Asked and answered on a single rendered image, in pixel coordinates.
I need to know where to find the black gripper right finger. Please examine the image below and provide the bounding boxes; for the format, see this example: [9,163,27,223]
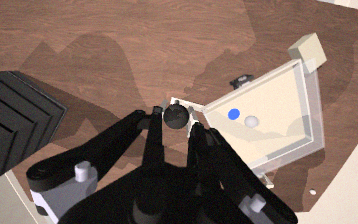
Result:
[186,106,298,224]

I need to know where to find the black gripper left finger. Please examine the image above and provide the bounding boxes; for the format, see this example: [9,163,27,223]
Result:
[26,99,168,224]

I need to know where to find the grey metal mug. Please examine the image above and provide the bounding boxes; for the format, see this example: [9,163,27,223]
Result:
[258,174,274,188]

